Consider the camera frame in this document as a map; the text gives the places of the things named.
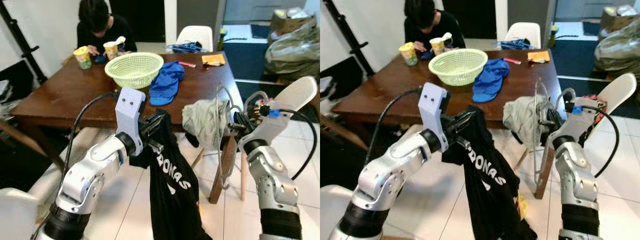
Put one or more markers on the filled cardboard box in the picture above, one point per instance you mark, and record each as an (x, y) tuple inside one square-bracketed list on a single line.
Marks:
[(610, 20), (280, 22)]

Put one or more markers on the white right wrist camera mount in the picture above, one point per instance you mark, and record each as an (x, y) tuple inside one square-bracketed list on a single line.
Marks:
[(575, 127), (265, 130)]

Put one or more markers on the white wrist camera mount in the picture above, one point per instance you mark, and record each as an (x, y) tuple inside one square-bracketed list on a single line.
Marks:
[(127, 107), (575, 127), (265, 130), (430, 102)]

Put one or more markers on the green plastic basket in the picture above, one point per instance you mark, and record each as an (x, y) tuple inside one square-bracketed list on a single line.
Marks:
[(135, 72), (457, 70)]

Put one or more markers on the yellow green bottle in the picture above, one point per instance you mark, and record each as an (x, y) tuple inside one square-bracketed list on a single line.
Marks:
[(554, 37), (222, 40)]

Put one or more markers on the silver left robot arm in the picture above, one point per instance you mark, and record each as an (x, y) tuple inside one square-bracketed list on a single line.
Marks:
[(395, 175), (90, 175)]

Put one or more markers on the dark smartphone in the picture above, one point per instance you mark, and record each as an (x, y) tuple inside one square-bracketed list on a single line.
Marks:
[(100, 59), (426, 55)]

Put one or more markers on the white chair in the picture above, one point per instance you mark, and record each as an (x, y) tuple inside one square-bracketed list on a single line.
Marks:
[(195, 35), (522, 32), (620, 90), (300, 92)]

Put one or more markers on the black shirt white lettering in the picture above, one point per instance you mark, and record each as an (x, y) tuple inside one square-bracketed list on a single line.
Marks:
[(170, 200), (490, 200)]

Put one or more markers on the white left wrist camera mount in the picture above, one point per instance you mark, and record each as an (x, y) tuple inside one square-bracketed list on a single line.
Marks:
[(430, 102), (127, 107)]

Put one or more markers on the grey green underwear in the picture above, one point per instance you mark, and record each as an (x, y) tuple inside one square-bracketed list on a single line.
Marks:
[(520, 120), (200, 122)]

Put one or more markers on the grey drawer cabinet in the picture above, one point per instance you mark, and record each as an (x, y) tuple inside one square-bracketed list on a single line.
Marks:
[(250, 10), (580, 9)]

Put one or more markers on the dark floor mat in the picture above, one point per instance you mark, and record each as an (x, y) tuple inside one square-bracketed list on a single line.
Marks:
[(245, 62), (575, 57)]

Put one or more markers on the person in black shirt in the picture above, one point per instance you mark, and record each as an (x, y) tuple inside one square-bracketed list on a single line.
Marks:
[(445, 27), (117, 30)]

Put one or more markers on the yellow instant noodle cup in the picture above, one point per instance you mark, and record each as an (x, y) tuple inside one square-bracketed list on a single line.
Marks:
[(438, 47), (111, 51)]

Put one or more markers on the blue cloth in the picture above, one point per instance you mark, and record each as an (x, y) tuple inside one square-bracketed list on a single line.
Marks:
[(490, 80), (165, 85)]

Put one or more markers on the orange packet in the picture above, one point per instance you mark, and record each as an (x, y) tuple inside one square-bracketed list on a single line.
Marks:
[(539, 56), (214, 59)]

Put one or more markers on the black metal pole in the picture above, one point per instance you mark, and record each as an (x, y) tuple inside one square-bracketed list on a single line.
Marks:
[(350, 37), (20, 40)]

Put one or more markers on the green instant noodle cup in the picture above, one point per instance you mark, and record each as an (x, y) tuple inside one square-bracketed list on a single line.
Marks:
[(83, 59), (408, 56)]

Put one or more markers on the black red printed garment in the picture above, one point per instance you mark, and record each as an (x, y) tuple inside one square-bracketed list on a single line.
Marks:
[(257, 107), (595, 102)]

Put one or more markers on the yellow garment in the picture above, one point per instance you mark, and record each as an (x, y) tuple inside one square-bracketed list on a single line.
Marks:
[(522, 207)]

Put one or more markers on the pink pen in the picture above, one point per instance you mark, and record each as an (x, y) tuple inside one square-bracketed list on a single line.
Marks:
[(187, 64), (512, 60)]

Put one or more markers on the grey green plastic bag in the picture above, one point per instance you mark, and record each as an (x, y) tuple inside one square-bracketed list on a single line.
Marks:
[(292, 55), (617, 50)]

